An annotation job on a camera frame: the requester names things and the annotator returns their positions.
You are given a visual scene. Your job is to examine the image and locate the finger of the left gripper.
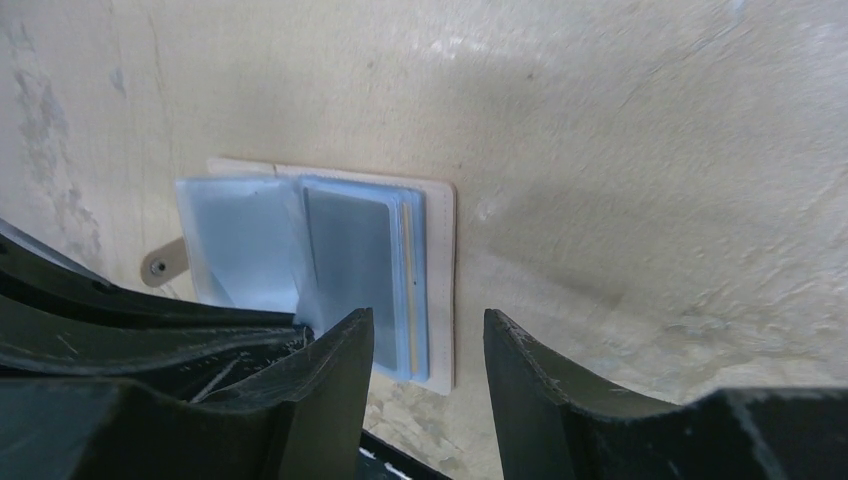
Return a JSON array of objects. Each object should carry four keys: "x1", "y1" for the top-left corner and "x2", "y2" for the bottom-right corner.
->
[
  {"x1": 1, "y1": 298, "x2": 312, "y2": 398},
  {"x1": 1, "y1": 220, "x2": 294, "y2": 328}
]

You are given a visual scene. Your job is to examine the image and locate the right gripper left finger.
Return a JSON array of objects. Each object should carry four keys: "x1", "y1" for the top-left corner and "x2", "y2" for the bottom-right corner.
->
[{"x1": 202, "y1": 308, "x2": 374, "y2": 479}]

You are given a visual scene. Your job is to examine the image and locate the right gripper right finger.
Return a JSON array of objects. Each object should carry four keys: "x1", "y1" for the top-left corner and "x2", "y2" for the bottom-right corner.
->
[{"x1": 484, "y1": 309, "x2": 676, "y2": 479}]

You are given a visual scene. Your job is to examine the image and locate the dark grey credit card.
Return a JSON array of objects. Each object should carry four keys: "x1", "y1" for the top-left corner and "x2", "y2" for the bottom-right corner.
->
[{"x1": 305, "y1": 184, "x2": 405, "y2": 371}]

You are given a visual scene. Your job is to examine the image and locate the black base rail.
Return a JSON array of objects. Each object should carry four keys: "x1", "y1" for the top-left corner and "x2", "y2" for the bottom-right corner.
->
[{"x1": 355, "y1": 430, "x2": 449, "y2": 480}]

